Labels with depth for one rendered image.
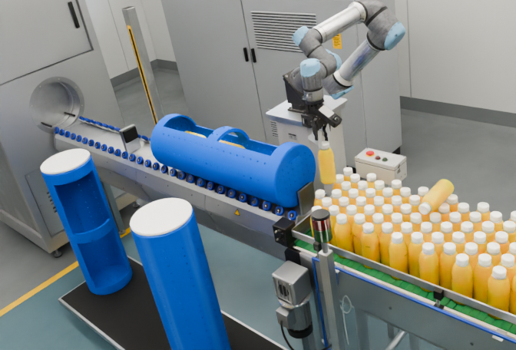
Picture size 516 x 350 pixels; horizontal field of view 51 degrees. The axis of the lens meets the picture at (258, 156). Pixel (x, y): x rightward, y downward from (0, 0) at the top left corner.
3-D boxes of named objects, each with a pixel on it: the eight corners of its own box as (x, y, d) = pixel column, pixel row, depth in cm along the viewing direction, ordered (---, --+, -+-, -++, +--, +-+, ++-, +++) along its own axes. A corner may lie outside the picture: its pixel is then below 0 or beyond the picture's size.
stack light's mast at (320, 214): (323, 243, 190) (318, 206, 183) (338, 249, 186) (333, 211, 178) (312, 253, 186) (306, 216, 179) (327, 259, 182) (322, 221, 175)
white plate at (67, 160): (30, 168, 304) (31, 170, 304) (60, 176, 288) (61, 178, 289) (68, 146, 323) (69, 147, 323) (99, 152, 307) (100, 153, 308)
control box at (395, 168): (368, 166, 251) (366, 146, 246) (407, 176, 238) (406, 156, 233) (356, 176, 245) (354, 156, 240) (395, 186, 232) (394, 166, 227)
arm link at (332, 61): (329, 41, 213) (311, 51, 207) (346, 62, 212) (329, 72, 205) (319, 53, 220) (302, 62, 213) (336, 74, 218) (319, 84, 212)
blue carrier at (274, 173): (196, 150, 308) (183, 104, 294) (320, 187, 250) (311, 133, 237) (158, 174, 291) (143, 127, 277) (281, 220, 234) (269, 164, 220)
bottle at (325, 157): (339, 181, 225) (335, 146, 218) (326, 186, 223) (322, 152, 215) (331, 175, 231) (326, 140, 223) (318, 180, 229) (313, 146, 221)
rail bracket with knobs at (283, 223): (289, 233, 232) (285, 213, 228) (302, 239, 228) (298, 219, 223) (273, 245, 226) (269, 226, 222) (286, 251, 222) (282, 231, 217)
